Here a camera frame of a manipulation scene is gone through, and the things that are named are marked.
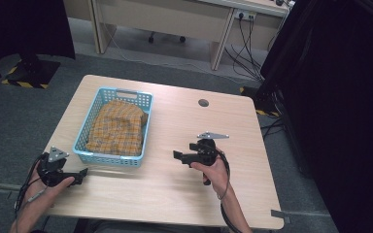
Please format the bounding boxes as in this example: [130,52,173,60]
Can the dark curtain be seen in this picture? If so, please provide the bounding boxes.
[0,0,77,98]

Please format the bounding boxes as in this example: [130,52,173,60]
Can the bundle of black cables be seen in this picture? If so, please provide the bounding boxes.
[223,15,289,83]

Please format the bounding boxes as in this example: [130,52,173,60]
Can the person's lap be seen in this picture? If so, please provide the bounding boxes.
[73,218,227,233]

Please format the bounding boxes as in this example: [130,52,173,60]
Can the grey corner bracket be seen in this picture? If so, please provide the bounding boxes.
[270,209,291,225]

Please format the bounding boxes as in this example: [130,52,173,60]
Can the person's right hand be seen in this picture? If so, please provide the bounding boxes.
[189,148,231,200]

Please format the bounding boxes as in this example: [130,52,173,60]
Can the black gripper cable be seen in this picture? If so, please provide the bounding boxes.
[202,142,241,233]
[14,152,48,233]

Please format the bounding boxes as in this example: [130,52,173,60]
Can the yellow black hazard tape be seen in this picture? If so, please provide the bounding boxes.
[238,85,281,118]

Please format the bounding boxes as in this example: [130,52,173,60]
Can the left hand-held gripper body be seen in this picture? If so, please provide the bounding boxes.
[36,146,78,188]

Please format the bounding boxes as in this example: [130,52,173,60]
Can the black stand base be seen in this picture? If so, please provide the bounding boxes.
[1,53,62,89]

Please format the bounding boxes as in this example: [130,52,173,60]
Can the white power strip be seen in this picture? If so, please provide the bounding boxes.
[234,9,257,21]

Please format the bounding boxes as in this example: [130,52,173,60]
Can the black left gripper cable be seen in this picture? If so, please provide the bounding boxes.
[14,152,48,233]

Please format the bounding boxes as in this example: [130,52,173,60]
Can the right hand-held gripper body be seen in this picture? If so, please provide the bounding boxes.
[187,130,230,168]

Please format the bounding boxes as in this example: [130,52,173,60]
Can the person's left hand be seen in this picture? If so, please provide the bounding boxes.
[29,168,76,204]

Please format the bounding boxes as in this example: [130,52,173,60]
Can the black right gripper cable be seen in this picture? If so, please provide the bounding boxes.
[202,142,241,233]

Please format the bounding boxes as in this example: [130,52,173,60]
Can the yellow plaid cloth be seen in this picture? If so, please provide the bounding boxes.
[85,99,150,157]

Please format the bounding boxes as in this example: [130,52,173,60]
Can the black curtain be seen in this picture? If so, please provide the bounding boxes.
[259,0,373,233]

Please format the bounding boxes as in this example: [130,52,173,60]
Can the beige office desk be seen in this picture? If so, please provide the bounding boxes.
[62,0,289,72]

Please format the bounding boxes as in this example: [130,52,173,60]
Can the light blue plastic basket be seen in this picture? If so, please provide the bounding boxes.
[72,85,154,168]

